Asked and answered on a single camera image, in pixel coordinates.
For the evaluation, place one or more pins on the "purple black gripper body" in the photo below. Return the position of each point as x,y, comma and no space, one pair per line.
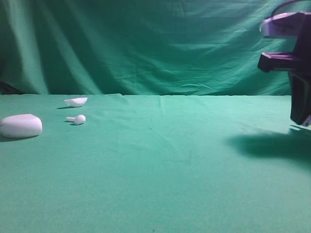
286,26

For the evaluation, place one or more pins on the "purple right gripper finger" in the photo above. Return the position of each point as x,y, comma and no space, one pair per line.
300,97

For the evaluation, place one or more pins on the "white earbud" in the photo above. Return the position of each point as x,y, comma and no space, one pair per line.
77,120

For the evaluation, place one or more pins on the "white earbud case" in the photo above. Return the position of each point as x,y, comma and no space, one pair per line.
21,126

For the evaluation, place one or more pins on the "green table cloth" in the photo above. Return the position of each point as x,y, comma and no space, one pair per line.
157,164

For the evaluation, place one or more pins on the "white case lid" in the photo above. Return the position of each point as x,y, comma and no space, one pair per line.
76,102

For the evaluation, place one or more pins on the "green backdrop curtain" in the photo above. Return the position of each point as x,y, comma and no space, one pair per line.
137,47

